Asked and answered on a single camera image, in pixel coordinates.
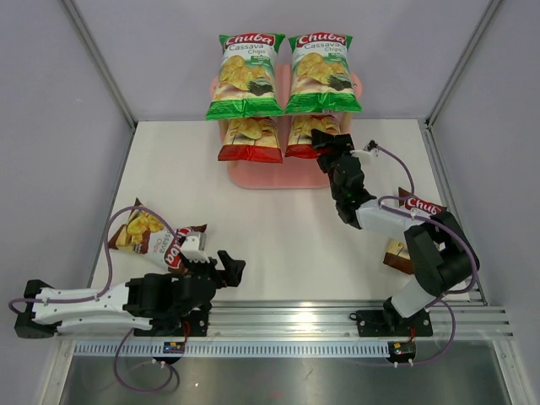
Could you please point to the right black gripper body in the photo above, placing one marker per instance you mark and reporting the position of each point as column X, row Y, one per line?
column 327, row 163

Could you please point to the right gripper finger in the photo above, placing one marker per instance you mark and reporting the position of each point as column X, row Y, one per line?
column 324, row 142
column 343, row 142

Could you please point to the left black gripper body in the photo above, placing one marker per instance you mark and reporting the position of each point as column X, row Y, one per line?
column 199, row 268

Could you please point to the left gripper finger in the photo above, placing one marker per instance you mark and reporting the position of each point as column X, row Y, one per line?
column 232, row 268
column 216, row 282

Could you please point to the red Chuba chips bag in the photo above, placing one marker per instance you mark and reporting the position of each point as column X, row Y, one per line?
column 300, row 138
column 253, row 139

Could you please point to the green Chuba chips bag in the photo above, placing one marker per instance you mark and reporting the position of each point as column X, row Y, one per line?
column 321, row 79
column 247, row 80

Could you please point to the brown chuba chips bag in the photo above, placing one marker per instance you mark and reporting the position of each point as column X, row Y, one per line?
column 147, row 236
column 396, row 255

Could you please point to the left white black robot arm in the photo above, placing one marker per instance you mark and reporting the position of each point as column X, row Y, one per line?
column 155, row 305

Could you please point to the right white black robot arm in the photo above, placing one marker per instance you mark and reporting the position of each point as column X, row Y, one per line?
column 443, row 260

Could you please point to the pink three-tier wooden shelf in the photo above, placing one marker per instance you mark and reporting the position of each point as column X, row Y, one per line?
column 293, row 173

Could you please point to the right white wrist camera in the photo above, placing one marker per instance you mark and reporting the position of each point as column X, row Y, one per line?
column 367, row 153

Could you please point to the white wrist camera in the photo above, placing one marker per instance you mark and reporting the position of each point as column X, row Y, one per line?
column 192, row 249
column 367, row 153

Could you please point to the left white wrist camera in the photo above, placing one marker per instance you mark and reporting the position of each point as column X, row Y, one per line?
column 192, row 249

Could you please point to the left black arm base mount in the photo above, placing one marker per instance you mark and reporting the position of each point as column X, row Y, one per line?
column 195, row 324

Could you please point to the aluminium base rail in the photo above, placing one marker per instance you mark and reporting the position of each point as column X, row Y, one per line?
column 328, row 320

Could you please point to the white slotted cable duct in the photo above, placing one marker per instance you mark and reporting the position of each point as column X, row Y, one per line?
column 233, row 349

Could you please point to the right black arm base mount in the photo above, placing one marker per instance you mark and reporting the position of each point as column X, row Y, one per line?
column 371, row 322

